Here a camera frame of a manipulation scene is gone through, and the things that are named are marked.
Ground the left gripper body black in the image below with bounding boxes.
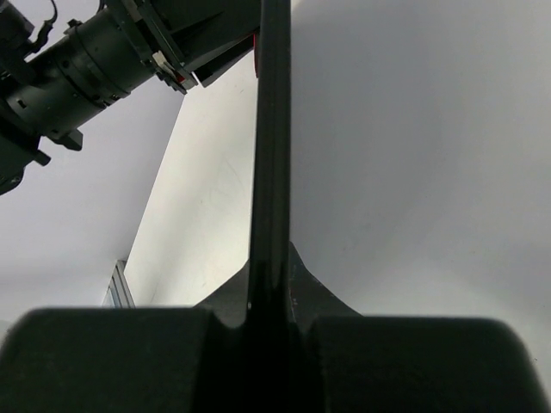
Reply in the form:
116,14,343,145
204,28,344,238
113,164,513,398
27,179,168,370
100,0,261,90

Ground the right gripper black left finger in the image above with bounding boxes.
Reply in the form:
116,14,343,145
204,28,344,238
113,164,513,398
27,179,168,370
1,268,248,412

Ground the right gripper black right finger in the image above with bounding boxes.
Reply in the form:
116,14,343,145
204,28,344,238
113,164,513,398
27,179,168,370
288,248,550,412

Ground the white whiteboard black frame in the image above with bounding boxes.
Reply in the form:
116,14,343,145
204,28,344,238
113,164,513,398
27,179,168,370
247,0,551,328

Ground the red whiteboard eraser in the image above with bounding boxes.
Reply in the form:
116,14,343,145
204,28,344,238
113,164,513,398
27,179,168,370
252,32,260,78

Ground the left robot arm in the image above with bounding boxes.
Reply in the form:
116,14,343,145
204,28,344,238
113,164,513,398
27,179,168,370
1,1,261,193

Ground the aluminium side rail left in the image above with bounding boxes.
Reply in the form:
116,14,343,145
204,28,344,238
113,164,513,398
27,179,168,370
102,260,135,308

